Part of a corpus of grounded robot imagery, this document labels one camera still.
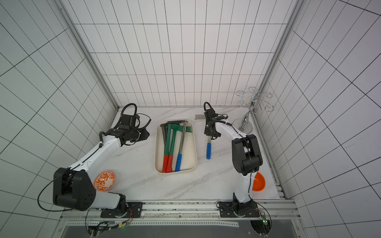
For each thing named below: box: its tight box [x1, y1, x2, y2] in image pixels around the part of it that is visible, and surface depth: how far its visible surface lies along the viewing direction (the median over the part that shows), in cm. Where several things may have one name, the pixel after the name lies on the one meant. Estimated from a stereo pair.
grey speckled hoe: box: [160, 122, 169, 153], surface depth 102 cm
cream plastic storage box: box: [154, 120, 198, 173], surface depth 96 cm
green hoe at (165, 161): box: [162, 123, 174, 174], surface depth 90 cm
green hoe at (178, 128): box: [166, 123, 192, 174], surface depth 92 cm
